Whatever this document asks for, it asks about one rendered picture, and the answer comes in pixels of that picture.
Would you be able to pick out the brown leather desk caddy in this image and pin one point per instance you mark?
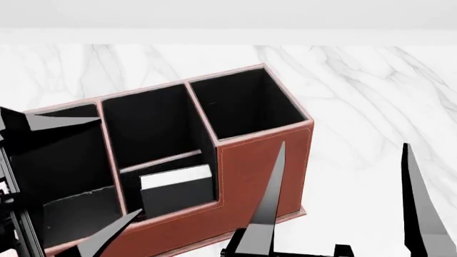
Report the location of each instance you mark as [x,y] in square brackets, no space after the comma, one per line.
[250,171]

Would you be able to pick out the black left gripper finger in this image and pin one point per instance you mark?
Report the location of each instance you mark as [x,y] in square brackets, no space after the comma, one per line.
[107,235]
[46,121]

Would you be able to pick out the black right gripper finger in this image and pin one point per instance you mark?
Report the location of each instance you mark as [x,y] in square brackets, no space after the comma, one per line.
[269,203]
[416,208]

